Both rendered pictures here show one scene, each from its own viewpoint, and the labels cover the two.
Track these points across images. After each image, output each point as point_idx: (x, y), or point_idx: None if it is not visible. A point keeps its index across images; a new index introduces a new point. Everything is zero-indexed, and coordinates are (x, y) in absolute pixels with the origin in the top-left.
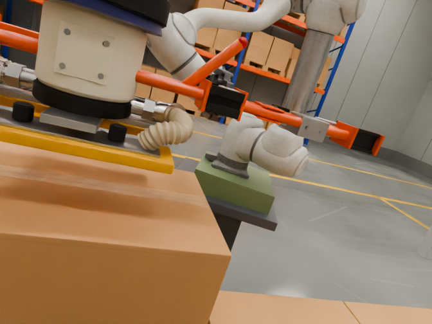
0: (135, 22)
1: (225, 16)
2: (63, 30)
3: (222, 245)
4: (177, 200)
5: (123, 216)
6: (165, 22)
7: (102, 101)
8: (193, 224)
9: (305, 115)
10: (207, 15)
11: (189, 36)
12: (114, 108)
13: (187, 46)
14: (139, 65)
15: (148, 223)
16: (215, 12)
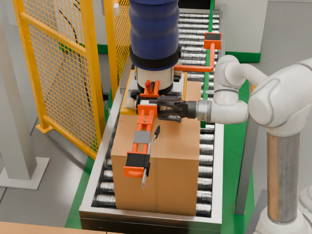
0: (133, 63)
1: (248, 75)
2: None
3: (117, 153)
4: (153, 144)
5: (134, 126)
6: (145, 66)
7: (138, 84)
8: (132, 146)
9: (142, 134)
10: (240, 69)
11: (219, 78)
12: (140, 88)
13: (216, 83)
14: (147, 78)
15: (131, 133)
16: (244, 69)
